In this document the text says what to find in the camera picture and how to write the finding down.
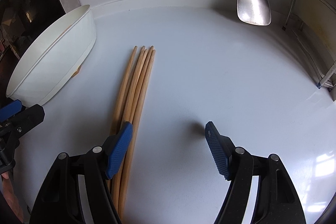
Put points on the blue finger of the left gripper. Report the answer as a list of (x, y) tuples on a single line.
[(11, 109)]

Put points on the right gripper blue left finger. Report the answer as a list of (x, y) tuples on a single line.
[(116, 147)]

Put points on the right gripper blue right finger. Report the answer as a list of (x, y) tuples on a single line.
[(220, 147)]

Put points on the left hand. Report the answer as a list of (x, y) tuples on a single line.
[(10, 197)]

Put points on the wooden chopstick bundle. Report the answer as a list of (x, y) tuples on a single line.
[(116, 116), (121, 180), (127, 109), (129, 101)]

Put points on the white round bowl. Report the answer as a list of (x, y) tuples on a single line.
[(53, 58)]

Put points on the metal spatula hanging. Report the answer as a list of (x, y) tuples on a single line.
[(255, 12)]

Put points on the metal wire rack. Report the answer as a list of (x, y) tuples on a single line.
[(312, 23)]

